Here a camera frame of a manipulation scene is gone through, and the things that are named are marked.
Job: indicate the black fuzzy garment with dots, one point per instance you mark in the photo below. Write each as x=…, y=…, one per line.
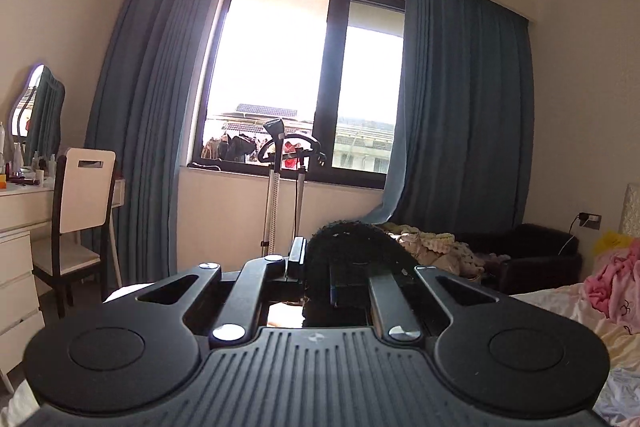
x=350, y=241

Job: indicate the yellow cloth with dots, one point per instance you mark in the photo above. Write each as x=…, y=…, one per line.
x=611, y=243

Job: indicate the white dressing table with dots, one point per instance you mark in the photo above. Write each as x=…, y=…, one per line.
x=15, y=227

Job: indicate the patterned bed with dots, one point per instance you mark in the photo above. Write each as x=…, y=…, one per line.
x=620, y=357

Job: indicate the garment steamer stand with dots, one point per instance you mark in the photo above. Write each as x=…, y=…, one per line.
x=274, y=187

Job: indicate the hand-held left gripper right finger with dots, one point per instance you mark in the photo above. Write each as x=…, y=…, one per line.
x=350, y=295

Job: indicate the white and black chair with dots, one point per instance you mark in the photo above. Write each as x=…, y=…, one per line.
x=82, y=202

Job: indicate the pile of light clothes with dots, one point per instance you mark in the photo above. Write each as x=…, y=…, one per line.
x=440, y=247

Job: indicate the group of cosmetic bottles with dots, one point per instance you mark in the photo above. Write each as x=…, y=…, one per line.
x=17, y=157

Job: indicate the wavy vanity mirror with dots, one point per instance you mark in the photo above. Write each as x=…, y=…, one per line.
x=42, y=107

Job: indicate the black armchair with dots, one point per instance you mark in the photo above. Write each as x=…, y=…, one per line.
x=540, y=257

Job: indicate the dark framed window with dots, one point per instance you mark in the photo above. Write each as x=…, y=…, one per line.
x=330, y=87

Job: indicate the pink garment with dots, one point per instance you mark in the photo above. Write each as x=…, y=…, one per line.
x=612, y=282

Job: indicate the wall socket with charger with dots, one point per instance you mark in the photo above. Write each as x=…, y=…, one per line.
x=590, y=219

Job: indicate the blue curtain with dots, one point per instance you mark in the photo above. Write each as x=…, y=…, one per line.
x=460, y=107
x=145, y=107

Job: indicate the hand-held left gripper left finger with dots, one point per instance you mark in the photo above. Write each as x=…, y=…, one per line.
x=298, y=268

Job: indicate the white headboard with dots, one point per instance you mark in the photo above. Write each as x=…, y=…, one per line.
x=631, y=212

